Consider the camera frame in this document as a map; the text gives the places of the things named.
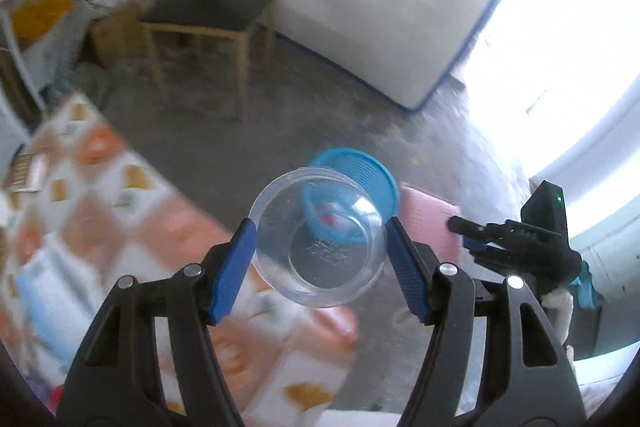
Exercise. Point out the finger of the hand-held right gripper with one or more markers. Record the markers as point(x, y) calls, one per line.
point(485, 228)
point(495, 247)

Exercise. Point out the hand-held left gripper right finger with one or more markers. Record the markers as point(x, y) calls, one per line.
point(407, 272)

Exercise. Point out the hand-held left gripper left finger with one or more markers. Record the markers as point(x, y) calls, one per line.
point(232, 272)

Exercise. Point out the clear plastic cup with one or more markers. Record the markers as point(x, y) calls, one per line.
point(280, 257)

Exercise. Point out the blue plastic basket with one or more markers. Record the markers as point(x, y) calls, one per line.
point(372, 177)

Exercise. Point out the person's right forearm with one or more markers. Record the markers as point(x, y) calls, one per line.
point(559, 312)

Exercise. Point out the pink plastic stool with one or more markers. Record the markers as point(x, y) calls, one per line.
point(430, 222)

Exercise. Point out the patterned tablecloth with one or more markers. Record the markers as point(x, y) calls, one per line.
point(125, 232)

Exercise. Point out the wooden chair dark seat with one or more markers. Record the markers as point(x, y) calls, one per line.
point(210, 7)

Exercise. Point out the cardboard box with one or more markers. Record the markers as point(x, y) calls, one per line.
point(117, 32)

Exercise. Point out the yellow plastic bag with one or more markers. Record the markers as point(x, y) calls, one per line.
point(40, 12)

